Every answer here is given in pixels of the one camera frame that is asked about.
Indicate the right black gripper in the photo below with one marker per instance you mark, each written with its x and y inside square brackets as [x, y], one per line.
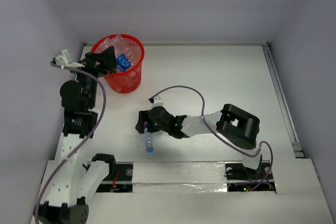
[143, 117]

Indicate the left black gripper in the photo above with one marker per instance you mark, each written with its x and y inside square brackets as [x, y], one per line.
[92, 60]

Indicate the blue label large bottle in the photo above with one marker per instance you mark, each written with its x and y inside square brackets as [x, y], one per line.
[123, 63]

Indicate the large clear plastic bottle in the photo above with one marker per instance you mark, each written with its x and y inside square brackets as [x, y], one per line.
[121, 47]

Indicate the blue cap small bottle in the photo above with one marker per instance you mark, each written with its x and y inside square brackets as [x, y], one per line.
[148, 141]

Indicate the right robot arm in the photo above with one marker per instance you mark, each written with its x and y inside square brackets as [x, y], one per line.
[232, 124]

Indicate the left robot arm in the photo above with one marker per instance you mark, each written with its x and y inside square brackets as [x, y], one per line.
[66, 195]

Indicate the red mesh plastic bin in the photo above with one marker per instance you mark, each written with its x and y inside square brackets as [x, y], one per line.
[128, 81]

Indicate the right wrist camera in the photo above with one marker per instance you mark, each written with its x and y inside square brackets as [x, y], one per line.
[156, 101]

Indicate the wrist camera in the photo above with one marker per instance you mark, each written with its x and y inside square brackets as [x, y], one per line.
[156, 101]
[64, 61]

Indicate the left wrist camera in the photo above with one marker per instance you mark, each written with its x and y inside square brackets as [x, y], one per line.
[64, 61]

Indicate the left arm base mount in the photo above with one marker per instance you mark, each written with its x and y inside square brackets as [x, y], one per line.
[120, 182]

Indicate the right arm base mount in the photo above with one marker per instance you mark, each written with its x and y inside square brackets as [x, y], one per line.
[242, 179]

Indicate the aluminium rail right edge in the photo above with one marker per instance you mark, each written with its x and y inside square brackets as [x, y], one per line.
[290, 127]

